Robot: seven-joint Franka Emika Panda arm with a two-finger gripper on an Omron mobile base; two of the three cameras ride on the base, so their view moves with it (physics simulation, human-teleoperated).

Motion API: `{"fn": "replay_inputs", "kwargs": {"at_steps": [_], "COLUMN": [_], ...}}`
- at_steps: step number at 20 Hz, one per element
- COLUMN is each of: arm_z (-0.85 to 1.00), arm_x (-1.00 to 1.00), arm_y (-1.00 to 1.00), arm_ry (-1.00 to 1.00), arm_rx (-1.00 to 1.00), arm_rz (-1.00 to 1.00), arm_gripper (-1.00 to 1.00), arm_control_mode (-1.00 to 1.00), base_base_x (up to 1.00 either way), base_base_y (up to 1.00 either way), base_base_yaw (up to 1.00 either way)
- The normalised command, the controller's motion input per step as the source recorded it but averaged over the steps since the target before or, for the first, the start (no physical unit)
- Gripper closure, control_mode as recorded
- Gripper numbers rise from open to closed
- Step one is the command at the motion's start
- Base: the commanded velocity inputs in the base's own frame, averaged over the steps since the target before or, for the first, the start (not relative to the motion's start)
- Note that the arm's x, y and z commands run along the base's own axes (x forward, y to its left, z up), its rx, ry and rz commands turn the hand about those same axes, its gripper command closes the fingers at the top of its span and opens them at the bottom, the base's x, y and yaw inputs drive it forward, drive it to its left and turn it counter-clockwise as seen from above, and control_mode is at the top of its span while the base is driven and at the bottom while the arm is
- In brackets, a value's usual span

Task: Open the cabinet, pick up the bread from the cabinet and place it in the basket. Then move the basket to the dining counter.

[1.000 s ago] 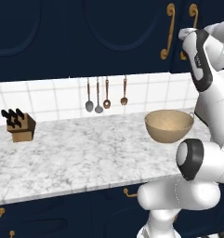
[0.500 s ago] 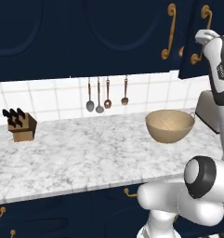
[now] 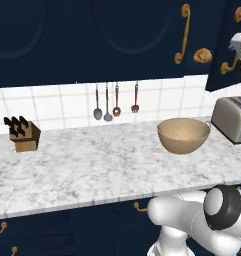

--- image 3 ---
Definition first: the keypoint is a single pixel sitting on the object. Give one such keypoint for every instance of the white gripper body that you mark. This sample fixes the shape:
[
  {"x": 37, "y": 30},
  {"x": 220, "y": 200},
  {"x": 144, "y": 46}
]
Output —
[{"x": 240, "y": 42}]

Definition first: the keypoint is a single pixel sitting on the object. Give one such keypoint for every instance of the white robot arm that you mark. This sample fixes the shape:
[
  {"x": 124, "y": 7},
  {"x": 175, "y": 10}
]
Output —
[{"x": 178, "y": 213}]

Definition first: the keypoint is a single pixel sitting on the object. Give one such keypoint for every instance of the navy open cabinet door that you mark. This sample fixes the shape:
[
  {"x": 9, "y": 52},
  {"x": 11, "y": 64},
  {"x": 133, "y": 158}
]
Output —
[{"x": 222, "y": 40}]

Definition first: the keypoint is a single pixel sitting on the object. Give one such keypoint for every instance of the brown bread loaf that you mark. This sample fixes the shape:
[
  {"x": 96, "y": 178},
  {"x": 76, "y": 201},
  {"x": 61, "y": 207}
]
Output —
[{"x": 202, "y": 56}]

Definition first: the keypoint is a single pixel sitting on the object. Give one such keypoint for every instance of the navy closed cabinet door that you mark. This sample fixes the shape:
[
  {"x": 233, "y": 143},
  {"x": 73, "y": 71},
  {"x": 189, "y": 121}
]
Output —
[
  {"x": 132, "y": 40},
  {"x": 28, "y": 43}
]

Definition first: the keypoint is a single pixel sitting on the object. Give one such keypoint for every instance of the navy lower cabinet run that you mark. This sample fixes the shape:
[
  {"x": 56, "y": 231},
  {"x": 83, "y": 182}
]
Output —
[{"x": 75, "y": 230}]

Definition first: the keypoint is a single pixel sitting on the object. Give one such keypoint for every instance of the silver toaster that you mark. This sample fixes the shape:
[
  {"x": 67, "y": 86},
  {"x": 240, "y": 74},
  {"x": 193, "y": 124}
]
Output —
[{"x": 229, "y": 117}]

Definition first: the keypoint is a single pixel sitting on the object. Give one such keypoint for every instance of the brown hanging fork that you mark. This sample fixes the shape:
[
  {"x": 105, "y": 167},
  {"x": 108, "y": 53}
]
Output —
[{"x": 135, "y": 107}]

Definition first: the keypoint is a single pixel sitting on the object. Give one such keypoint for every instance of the brown hanging slotted spoon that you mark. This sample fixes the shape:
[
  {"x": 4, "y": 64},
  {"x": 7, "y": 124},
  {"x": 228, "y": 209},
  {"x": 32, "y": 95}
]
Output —
[{"x": 116, "y": 110}]

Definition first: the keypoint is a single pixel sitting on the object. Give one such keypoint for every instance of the grey hanging ladle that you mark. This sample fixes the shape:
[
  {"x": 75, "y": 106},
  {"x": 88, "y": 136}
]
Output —
[{"x": 107, "y": 116}]

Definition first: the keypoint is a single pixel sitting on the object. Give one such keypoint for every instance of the grey hanging spoon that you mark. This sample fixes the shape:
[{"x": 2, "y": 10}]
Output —
[{"x": 97, "y": 113}]

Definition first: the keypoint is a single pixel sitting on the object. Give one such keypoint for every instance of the wooden knife block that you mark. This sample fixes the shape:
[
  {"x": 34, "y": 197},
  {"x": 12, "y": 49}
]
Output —
[{"x": 25, "y": 137}]

